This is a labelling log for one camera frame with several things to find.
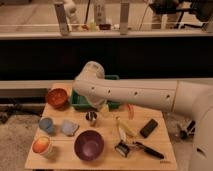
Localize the small metal cup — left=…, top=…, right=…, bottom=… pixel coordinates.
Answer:
left=86, top=111, right=97, bottom=126

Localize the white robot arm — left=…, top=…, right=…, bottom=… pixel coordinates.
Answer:
left=73, top=61, right=213, bottom=171

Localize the orange carrot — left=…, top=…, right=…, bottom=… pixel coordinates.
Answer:
left=127, top=104, right=134, bottom=120

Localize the green plastic tray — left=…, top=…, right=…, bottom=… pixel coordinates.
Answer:
left=70, top=74, right=121, bottom=110

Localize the yellow banana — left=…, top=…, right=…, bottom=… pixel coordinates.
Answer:
left=116, top=117, right=137, bottom=137

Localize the purple bowl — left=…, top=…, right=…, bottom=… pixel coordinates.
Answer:
left=74, top=130, right=104, bottom=161

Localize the black rectangular block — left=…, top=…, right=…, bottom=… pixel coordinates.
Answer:
left=140, top=119, right=158, bottom=138

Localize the orange bowl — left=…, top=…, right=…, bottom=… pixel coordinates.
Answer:
left=45, top=88, right=68, bottom=108

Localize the black camera tripod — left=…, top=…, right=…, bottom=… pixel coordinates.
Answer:
left=180, top=121, right=195, bottom=139

